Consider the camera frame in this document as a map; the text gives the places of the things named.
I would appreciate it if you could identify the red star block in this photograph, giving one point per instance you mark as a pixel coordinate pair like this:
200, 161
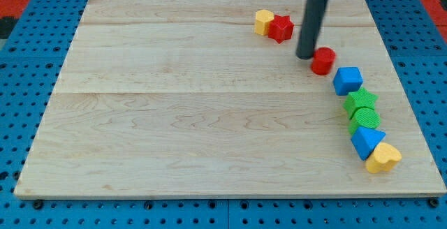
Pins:
281, 28

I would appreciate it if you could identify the green star block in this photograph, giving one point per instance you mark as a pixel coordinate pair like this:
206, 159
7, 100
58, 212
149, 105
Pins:
356, 100

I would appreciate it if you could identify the wooden board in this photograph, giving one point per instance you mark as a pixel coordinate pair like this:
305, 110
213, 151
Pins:
180, 99

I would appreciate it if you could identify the yellow hexagon block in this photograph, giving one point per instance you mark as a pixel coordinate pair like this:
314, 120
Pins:
263, 19

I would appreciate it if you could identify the red cylinder block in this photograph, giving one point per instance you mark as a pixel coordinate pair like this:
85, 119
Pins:
323, 60

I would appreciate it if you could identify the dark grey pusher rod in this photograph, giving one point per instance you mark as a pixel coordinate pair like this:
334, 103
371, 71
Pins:
310, 28

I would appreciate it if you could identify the blue cube block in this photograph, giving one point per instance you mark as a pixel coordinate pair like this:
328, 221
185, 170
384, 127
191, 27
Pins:
347, 79

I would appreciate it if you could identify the green cylinder block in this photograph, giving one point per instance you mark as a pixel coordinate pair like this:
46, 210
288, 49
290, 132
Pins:
364, 117

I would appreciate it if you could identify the blue triangle block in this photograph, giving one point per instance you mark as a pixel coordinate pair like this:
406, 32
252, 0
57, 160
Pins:
365, 140

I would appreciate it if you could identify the yellow heart block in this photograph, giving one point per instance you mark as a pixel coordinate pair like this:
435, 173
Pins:
383, 158

